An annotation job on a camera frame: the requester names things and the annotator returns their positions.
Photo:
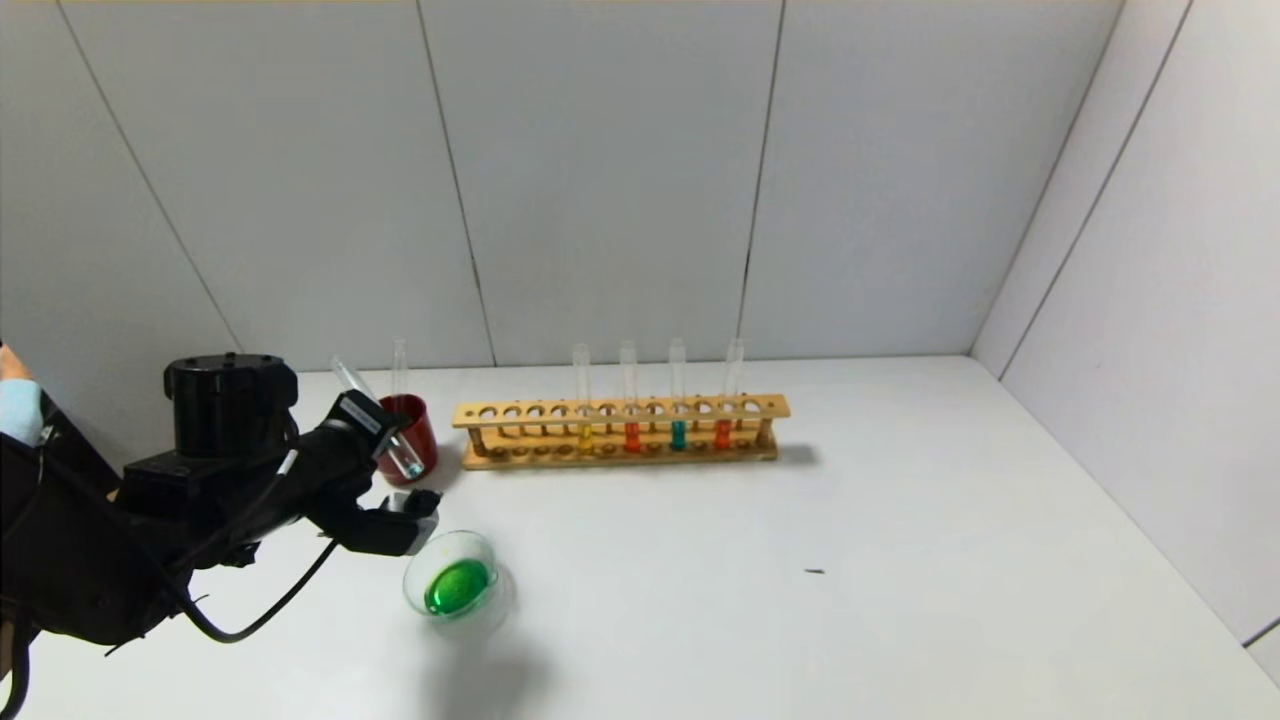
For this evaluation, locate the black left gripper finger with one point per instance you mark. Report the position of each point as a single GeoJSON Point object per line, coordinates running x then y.
{"type": "Point", "coordinates": [396, 423]}

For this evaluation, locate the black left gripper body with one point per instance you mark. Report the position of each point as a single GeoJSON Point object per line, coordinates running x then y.
{"type": "Point", "coordinates": [366, 417]}

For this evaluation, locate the blue pigment glass test tube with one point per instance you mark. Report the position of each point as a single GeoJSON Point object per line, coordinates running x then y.
{"type": "Point", "coordinates": [678, 435]}
{"type": "Point", "coordinates": [408, 462]}

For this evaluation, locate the yellow pigment glass test tube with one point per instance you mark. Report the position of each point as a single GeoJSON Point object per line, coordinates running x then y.
{"type": "Point", "coordinates": [585, 440]}
{"type": "Point", "coordinates": [400, 365]}

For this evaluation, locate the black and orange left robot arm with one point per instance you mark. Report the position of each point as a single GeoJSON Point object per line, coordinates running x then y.
{"type": "Point", "coordinates": [80, 560]}

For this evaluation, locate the light blue sleeved forearm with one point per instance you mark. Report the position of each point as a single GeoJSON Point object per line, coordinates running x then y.
{"type": "Point", "coordinates": [20, 410]}

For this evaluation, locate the orange pigment glass test tube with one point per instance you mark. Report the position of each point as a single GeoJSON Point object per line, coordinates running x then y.
{"type": "Point", "coordinates": [632, 437]}
{"type": "Point", "coordinates": [722, 434]}

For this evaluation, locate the wooden test tube rack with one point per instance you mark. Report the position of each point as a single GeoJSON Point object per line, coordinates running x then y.
{"type": "Point", "coordinates": [700, 456]}

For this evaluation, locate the dark red plastic cup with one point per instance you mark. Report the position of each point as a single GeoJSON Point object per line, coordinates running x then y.
{"type": "Point", "coordinates": [424, 440]}

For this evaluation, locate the clear glass dish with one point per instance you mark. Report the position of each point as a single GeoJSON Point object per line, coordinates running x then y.
{"type": "Point", "coordinates": [462, 590]}

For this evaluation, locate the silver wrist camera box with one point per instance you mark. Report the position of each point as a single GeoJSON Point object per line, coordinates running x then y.
{"type": "Point", "coordinates": [415, 525]}

